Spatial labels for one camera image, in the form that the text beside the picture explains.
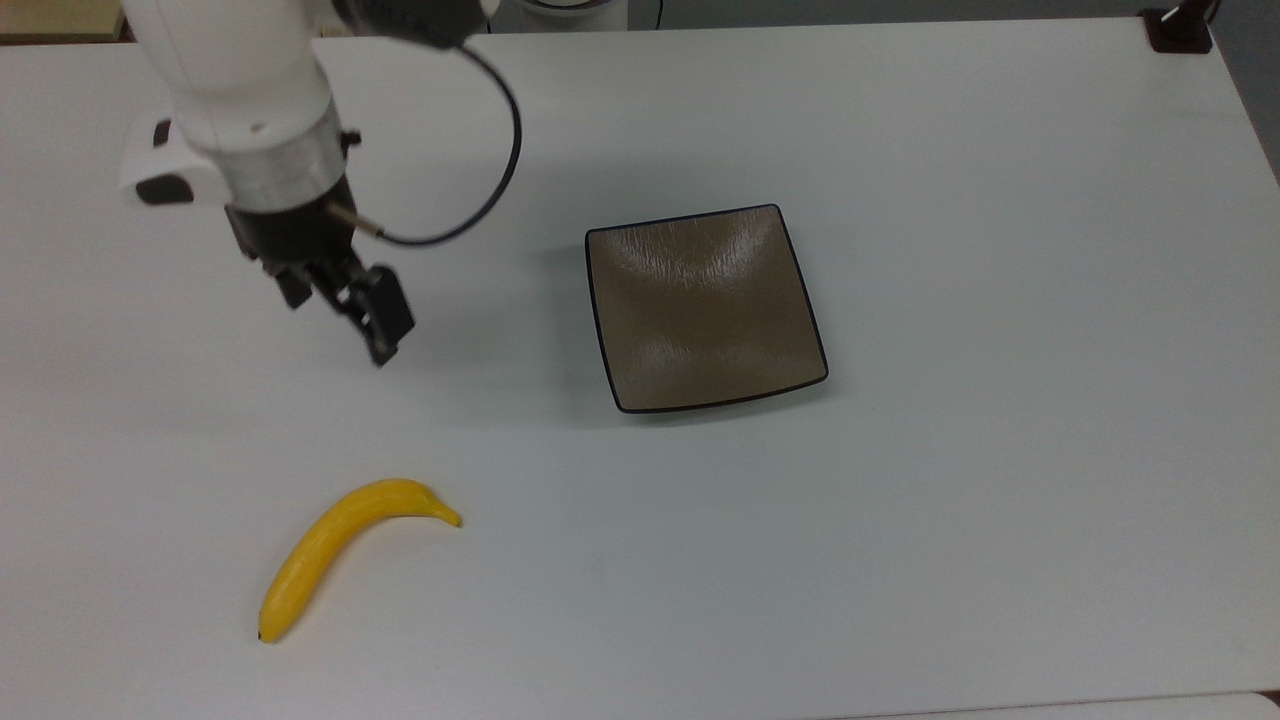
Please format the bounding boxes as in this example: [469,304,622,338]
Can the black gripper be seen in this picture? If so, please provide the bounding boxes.
[226,178,417,368]

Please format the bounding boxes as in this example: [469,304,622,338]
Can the yellow banana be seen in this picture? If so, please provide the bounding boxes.
[257,478,464,644]

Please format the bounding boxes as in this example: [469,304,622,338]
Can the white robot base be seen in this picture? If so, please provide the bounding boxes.
[492,0,633,33]

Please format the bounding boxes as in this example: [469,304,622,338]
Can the square brown ceramic plate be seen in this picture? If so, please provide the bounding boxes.
[584,203,830,415]

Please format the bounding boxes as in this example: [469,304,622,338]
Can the wooden shelf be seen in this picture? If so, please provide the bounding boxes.
[0,0,129,45]

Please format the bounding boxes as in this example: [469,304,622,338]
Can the dark table clamp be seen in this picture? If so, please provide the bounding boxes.
[1142,0,1223,55]

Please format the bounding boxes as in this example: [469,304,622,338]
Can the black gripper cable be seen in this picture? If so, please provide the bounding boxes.
[326,35,524,248]

